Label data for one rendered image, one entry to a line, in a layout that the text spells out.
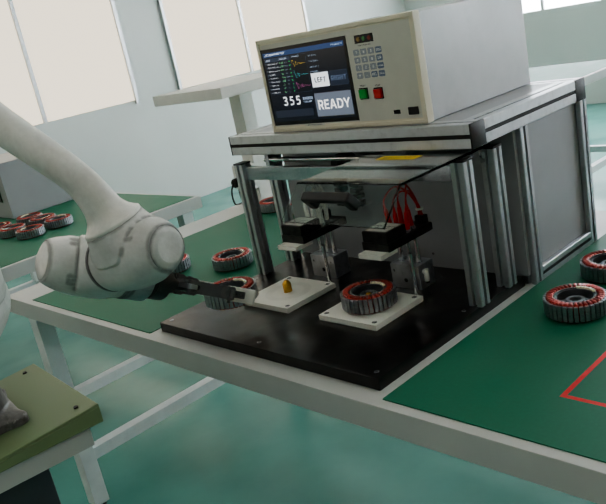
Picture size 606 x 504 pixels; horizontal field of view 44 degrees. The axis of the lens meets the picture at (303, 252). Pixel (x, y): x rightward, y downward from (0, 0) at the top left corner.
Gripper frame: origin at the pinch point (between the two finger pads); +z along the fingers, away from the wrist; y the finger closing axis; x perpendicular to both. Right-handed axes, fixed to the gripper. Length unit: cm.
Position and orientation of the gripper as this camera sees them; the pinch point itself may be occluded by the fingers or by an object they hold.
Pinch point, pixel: (229, 292)
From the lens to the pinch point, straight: 155.4
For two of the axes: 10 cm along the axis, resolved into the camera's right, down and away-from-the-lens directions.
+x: -1.8, 9.8, -0.6
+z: 7.0, 1.7, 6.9
